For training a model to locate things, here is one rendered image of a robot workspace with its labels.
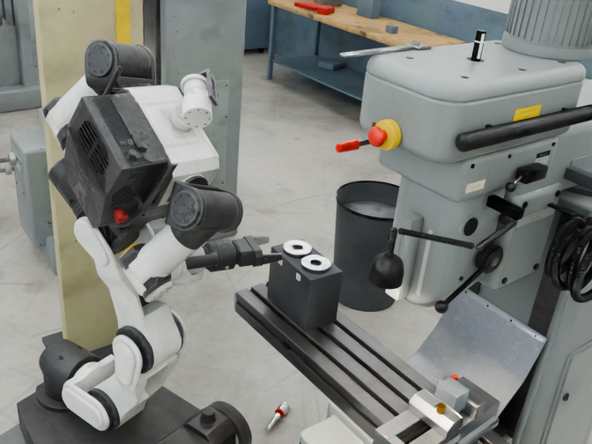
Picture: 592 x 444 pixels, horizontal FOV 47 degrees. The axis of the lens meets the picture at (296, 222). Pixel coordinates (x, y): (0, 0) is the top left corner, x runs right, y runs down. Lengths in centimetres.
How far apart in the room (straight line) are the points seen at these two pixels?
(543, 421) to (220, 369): 172
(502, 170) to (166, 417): 140
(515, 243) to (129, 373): 107
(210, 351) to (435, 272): 213
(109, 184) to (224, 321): 231
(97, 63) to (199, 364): 208
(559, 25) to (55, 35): 188
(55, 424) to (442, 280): 137
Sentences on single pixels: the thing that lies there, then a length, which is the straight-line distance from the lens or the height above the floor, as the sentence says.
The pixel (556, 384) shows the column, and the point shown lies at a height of 96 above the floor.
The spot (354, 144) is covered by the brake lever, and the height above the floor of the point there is 171.
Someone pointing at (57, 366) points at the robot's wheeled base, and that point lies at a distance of 235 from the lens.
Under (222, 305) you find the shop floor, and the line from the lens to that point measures 386.
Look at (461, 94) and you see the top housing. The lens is 129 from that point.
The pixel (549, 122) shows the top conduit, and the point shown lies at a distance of 148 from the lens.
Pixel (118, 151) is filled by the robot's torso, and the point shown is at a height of 165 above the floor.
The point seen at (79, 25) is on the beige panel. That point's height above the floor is 159.
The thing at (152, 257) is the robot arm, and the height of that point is 139.
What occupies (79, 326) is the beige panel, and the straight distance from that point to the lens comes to 341.
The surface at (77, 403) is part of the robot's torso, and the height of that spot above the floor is 70.
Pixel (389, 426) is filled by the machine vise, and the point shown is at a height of 104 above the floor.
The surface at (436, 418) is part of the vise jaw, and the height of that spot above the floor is 106.
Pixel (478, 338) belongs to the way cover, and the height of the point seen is 103.
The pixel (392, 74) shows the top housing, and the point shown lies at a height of 187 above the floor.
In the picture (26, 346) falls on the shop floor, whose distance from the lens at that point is 366.
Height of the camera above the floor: 221
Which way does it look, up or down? 28 degrees down
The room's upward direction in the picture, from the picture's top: 6 degrees clockwise
